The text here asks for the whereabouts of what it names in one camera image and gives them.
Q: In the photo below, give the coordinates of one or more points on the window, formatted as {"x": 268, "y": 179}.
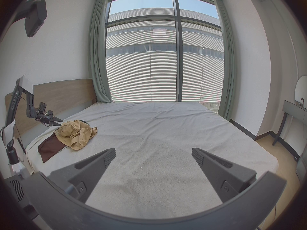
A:
{"x": 144, "y": 68}

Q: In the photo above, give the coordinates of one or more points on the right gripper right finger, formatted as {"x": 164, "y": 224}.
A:
{"x": 223, "y": 174}

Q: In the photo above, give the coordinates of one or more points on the tan shorts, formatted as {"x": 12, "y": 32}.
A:
{"x": 76, "y": 134}

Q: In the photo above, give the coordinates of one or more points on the round white mirror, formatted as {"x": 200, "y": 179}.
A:
{"x": 301, "y": 87}

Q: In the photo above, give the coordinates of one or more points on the brown shorts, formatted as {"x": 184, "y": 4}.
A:
{"x": 50, "y": 148}

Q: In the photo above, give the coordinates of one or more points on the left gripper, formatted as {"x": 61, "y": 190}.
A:
{"x": 48, "y": 121}

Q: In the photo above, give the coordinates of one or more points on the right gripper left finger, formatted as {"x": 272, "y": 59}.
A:
{"x": 88, "y": 174}

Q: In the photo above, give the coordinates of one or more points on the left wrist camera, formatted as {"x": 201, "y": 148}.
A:
{"x": 50, "y": 112}

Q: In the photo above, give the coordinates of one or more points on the grey side table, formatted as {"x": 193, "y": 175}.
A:
{"x": 291, "y": 110}

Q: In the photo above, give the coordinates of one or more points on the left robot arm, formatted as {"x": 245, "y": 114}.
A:
{"x": 13, "y": 104}

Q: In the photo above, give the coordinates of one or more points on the bed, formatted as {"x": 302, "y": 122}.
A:
{"x": 168, "y": 128}

